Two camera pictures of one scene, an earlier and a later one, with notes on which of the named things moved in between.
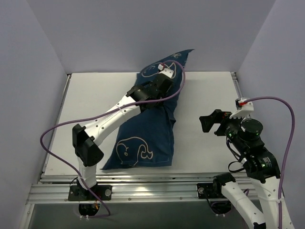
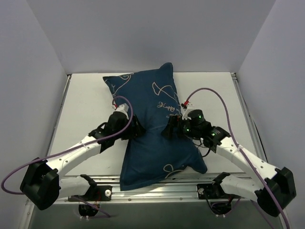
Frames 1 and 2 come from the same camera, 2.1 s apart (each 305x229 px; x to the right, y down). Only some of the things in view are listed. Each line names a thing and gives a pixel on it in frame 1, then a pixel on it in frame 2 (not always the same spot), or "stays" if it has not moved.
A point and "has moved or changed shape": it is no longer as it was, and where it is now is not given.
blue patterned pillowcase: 146,139 has moved or changed shape
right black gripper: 221,125 to 175,126
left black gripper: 163,81 to 134,127
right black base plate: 211,190 stays
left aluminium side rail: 59,110 stays
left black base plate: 76,193 stays
